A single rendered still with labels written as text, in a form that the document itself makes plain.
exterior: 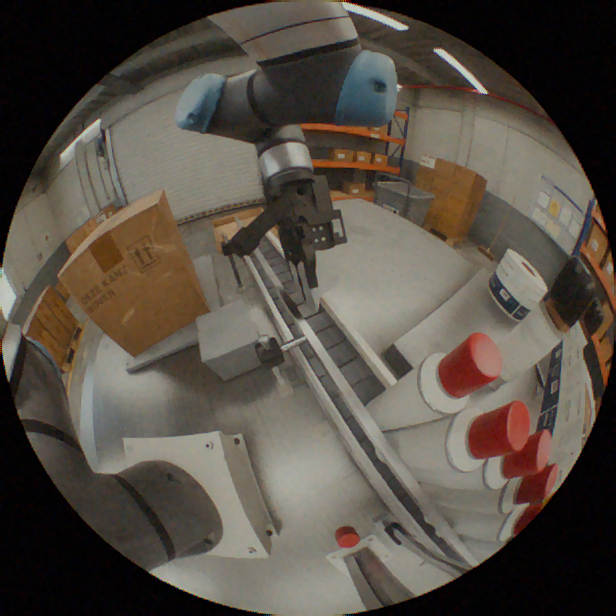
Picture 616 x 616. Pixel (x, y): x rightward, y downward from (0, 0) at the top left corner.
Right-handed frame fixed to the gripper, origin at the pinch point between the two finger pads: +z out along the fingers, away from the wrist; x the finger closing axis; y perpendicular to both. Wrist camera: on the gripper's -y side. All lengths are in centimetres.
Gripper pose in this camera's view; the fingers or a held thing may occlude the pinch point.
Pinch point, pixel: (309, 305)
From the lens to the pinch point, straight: 29.4
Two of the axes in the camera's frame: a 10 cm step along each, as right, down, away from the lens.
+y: 8.8, -3.6, 3.1
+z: 2.4, 9.0, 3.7
